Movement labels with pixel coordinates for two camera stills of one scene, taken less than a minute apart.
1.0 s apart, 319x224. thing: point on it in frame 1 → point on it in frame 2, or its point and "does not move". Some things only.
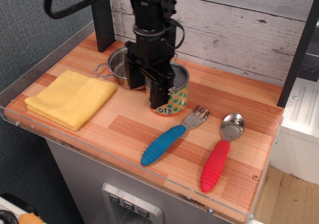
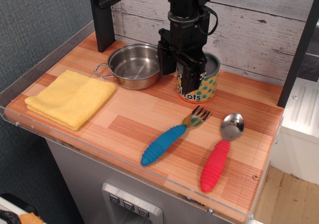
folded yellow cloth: (70, 99) does not move
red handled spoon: (232, 125) does not move
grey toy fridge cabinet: (106, 192) does not move
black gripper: (151, 54) → (184, 42)
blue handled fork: (168, 138) does not move
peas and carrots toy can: (178, 98) → (206, 90)
